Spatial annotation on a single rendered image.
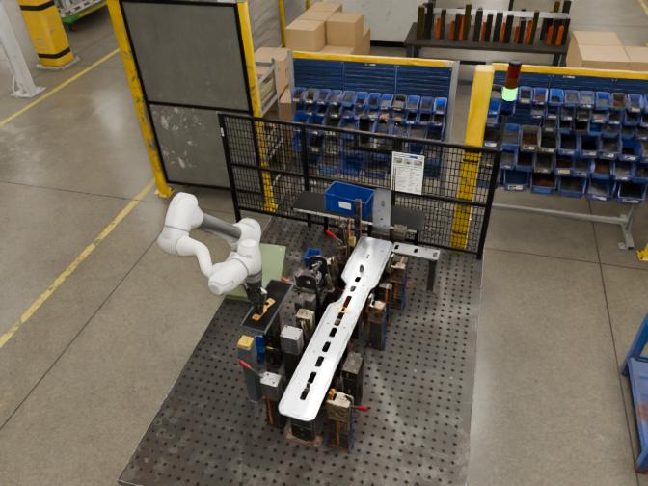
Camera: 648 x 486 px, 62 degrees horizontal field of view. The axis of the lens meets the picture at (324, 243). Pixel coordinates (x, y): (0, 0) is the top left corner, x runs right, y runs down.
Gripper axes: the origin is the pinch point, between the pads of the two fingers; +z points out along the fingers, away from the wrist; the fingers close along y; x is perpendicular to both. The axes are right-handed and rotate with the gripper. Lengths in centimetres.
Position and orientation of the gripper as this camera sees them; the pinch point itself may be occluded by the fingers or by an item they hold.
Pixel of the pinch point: (257, 308)
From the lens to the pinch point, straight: 270.8
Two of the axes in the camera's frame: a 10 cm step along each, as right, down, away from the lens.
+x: 4.7, -5.7, 6.8
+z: 0.4, 7.8, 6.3
